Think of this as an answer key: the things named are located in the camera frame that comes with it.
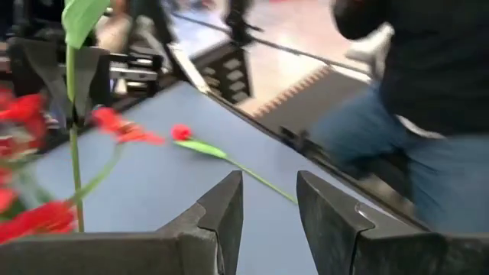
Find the red small blossom spray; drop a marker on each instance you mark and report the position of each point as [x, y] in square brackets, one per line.
[126, 131]

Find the black mat orange toothed edge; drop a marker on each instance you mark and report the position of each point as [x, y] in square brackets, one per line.
[324, 103]

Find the black perforated frame bracket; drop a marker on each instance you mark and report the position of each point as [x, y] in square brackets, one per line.
[217, 65]

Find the red tulip green stem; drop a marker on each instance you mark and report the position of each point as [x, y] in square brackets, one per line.
[181, 132]

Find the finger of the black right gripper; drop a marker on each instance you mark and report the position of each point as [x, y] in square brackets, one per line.
[49, 76]
[89, 76]

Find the black table frame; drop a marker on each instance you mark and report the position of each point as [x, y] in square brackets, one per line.
[344, 172]

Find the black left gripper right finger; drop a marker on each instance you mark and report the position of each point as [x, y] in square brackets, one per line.
[344, 244]

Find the white tulip green stem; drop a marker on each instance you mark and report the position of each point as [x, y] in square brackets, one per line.
[70, 76]

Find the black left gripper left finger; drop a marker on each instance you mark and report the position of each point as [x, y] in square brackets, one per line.
[183, 252]

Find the grass bunch with red flowers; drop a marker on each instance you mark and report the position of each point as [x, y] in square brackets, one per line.
[23, 110]

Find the black frame post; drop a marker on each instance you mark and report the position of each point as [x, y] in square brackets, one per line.
[240, 19]

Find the white metal bracket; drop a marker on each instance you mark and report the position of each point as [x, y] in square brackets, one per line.
[189, 68]

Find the person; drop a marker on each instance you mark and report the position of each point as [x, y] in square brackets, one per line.
[439, 57]

